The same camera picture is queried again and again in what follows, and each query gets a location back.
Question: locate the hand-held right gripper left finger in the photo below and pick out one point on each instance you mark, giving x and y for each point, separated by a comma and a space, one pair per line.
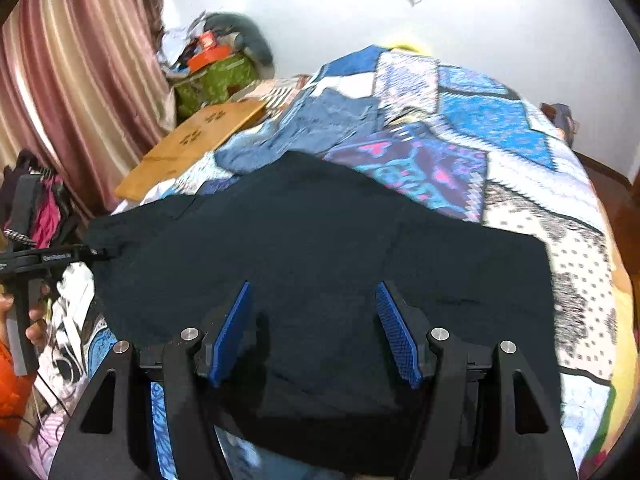
232, 330

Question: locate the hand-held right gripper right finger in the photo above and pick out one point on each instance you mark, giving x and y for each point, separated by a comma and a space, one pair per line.
400, 335

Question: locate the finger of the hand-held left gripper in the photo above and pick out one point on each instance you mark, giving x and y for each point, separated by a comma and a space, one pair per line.
92, 253

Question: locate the black pants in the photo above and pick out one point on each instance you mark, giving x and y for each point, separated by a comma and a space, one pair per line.
325, 240

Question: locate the person's left hand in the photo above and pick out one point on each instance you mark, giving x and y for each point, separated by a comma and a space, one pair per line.
37, 327

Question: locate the dark hanging clothes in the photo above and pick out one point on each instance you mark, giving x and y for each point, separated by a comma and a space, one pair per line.
40, 205

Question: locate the wooden lap desk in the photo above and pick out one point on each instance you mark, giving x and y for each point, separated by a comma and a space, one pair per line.
200, 140

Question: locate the striped pink curtain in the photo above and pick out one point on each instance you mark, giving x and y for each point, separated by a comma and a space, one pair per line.
75, 60

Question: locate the patchwork printed blanket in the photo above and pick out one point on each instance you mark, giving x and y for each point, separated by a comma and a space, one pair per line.
510, 160

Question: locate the green storage box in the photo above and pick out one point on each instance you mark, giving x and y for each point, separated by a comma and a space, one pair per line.
215, 82

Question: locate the pile of light clothes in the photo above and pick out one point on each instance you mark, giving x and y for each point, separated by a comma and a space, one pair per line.
175, 45

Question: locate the blue jeans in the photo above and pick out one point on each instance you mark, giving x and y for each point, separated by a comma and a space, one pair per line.
325, 120

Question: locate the orange box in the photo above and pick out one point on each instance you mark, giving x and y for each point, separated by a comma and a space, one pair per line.
210, 57

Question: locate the red box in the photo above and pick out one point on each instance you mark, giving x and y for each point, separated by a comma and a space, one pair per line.
207, 40

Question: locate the grey bag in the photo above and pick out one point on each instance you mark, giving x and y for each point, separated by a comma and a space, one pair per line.
560, 120

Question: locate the grey plush pillow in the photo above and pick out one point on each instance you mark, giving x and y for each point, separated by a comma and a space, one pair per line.
250, 35

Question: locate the yellow foam tube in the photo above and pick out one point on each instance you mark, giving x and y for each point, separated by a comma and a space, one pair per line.
407, 44

